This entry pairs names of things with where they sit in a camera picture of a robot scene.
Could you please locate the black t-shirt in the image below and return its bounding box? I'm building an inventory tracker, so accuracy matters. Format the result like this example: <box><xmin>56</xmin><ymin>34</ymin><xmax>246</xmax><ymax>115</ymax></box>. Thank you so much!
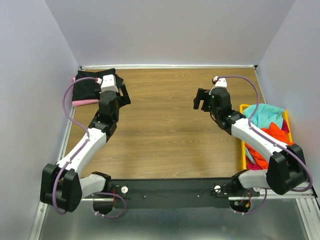
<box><xmin>72</xmin><ymin>68</ymin><xmax>124</xmax><ymax>101</ymax></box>

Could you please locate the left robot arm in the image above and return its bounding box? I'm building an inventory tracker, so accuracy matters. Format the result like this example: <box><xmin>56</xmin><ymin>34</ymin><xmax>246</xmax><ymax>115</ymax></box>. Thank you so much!
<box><xmin>40</xmin><ymin>83</ymin><xmax>131</xmax><ymax>215</ymax></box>

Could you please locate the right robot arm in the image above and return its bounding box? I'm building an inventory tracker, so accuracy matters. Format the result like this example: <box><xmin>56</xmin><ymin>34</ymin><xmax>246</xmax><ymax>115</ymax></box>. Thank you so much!
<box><xmin>193</xmin><ymin>87</ymin><xmax>312</xmax><ymax>196</ymax></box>

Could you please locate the yellow plastic bin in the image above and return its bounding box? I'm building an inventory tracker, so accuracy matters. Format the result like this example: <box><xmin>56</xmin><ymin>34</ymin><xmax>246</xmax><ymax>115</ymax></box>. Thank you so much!
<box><xmin>241</xmin><ymin>109</ymin><xmax>294</xmax><ymax>170</ymax></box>

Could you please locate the folded pink t-shirt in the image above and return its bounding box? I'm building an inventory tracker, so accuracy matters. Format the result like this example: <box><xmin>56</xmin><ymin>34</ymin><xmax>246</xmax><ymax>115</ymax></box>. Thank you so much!
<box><xmin>72</xmin><ymin>80</ymin><xmax>99</xmax><ymax>107</ymax></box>

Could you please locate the teal t-shirt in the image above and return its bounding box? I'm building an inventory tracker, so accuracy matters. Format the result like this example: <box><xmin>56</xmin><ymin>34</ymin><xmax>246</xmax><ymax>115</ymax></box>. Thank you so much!
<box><xmin>243</xmin><ymin>103</ymin><xmax>289</xmax><ymax>166</ymax></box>

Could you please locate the orange t-shirt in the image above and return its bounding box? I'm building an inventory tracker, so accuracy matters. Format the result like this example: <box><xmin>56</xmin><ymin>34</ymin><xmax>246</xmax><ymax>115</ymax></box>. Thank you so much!
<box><xmin>244</xmin><ymin>121</ymin><xmax>295</xmax><ymax>170</ymax></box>

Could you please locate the magenta t-shirt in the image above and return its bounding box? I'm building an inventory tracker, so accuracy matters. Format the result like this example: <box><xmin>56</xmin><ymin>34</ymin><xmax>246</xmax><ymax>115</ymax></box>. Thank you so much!
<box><xmin>246</xmin><ymin>119</ymin><xmax>291</xmax><ymax>171</ymax></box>

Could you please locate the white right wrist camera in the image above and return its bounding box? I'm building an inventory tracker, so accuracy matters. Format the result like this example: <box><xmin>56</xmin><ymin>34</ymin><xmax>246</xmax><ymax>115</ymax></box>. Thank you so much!
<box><xmin>208</xmin><ymin>76</ymin><xmax>228</xmax><ymax>95</ymax></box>

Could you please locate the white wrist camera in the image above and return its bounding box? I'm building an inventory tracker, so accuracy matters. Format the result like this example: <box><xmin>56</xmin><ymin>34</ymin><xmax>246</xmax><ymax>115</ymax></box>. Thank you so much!
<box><xmin>208</xmin><ymin>76</ymin><xmax>228</xmax><ymax>95</ymax></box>
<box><xmin>95</xmin><ymin>74</ymin><xmax>119</xmax><ymax>93</ymax></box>

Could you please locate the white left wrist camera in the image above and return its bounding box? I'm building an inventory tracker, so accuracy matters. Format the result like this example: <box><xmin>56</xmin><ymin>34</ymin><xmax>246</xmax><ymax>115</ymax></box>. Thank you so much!
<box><xmin>95</xmin><ymin>74</ymin><xmax>119</xmax><ymax>93</ymax></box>

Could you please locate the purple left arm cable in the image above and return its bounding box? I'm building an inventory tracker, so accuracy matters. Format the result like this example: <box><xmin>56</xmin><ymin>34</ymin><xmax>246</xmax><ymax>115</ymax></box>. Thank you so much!
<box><xmin>53</xmin><ymin>76</ymin><xmax>101</xmax><ymax>215</ymax></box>

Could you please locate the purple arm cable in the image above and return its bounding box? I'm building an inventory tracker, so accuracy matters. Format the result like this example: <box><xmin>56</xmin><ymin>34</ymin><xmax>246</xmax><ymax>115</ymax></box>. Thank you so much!
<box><xmin>53</xmin><ymin>76</ymin><xmax>101</xmax><ymax>215</ymax></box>
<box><xmin>219</xmin><ymin>75</ymin><xmax>314</xmax><ymax>192</ymax></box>

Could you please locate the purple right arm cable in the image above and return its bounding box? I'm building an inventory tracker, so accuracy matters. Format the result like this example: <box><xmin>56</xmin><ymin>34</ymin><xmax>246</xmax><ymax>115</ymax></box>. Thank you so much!
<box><xmin>219</xmin><ymin>75</ymin><xmax>314</xmax><ymax>192</ymax></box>

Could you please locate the black mounting base plate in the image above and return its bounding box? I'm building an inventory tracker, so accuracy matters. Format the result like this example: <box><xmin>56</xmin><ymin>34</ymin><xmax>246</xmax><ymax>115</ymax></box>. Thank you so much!
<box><xmin>92</xmin><ymin>177</ymin><xmax>260</xmax><ymax>216</ymax></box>

